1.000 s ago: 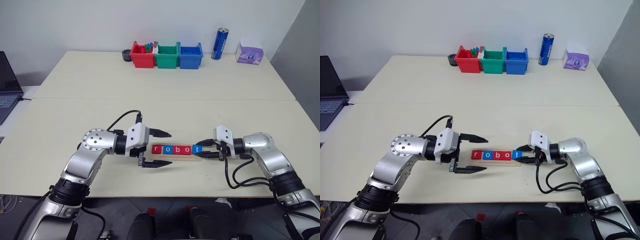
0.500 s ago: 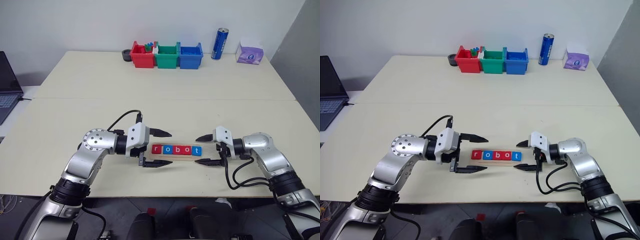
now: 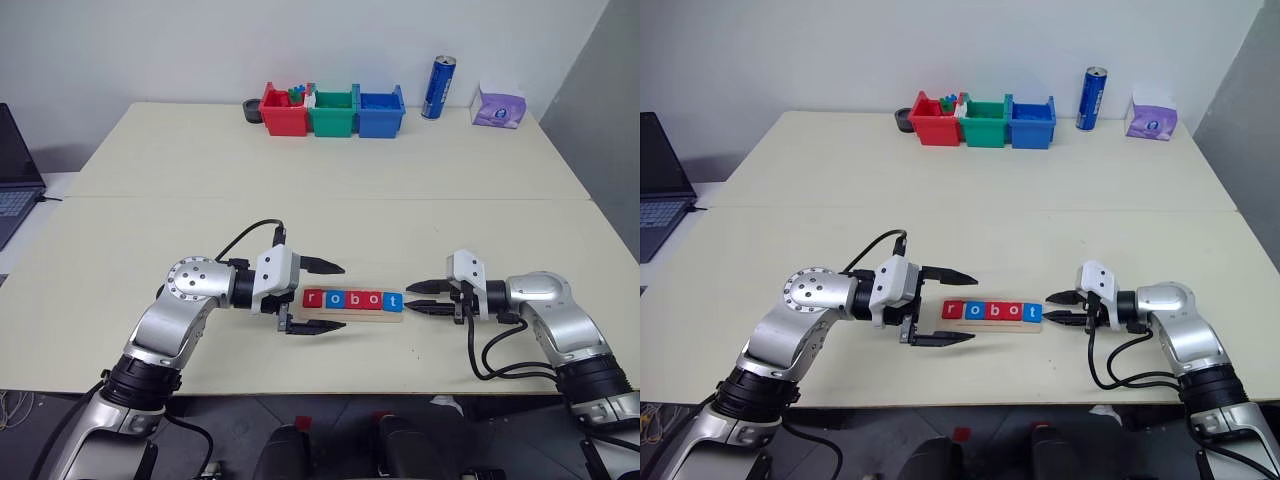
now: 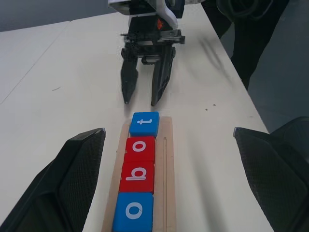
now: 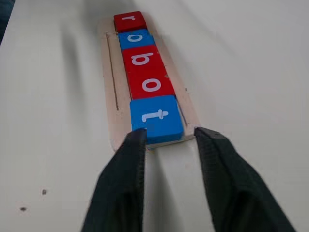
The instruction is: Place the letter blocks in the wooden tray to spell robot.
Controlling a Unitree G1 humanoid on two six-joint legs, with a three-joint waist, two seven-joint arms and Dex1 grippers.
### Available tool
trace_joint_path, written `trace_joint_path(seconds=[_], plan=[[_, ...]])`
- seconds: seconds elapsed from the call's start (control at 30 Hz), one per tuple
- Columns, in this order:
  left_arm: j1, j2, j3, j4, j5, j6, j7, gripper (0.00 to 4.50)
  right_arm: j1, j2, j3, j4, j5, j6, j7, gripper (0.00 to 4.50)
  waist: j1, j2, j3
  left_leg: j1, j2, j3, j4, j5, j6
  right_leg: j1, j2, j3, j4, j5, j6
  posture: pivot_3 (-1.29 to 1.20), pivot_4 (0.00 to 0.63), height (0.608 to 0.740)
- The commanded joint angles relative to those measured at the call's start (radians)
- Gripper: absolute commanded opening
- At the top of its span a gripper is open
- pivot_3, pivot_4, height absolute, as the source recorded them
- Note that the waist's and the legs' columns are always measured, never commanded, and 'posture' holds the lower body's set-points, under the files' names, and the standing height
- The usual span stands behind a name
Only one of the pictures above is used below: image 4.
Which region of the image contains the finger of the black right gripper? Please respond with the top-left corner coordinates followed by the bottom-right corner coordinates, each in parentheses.
top-left (150, 45), bottom-right (176, 107)
top-left (120, 48), bottom-right (140, 105)

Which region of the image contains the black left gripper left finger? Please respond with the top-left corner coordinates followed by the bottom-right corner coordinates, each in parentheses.
top-left (0, 128), bottom-right (107, 232)

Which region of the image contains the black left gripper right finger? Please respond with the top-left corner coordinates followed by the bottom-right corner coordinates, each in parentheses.
top-left (232, 127), bottom-right (309, 232)

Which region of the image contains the red letter b block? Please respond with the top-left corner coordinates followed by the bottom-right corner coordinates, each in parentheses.
top-left (118, 160), bottom-right (155, 194)

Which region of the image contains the blue letter t block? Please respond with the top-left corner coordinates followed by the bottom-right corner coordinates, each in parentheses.
top-left (129, 111), bottom-right (160, 137)

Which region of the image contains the red letter o block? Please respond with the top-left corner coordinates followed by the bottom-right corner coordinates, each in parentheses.
top-left (123, 136), bottom-right (156, 163)

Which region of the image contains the blue letter o block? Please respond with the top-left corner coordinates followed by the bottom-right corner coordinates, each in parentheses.
top-left (111, 192), bottom-right (155, 232)

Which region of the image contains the light wooden letter tray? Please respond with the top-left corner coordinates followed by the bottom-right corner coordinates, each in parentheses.
top-left (101, 116), bottom-right (178, 232)

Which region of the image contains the dark rounded shape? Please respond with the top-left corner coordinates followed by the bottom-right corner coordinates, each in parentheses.
top-left (268, 116), bottom-right (309, 160)

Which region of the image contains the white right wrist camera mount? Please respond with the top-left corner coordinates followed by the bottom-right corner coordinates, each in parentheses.
top-left (108, 0), bottom-right (180, 31)

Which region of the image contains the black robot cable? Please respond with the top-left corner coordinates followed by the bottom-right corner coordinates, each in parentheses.
top-left (215, 0), bottom-right (265, 21)

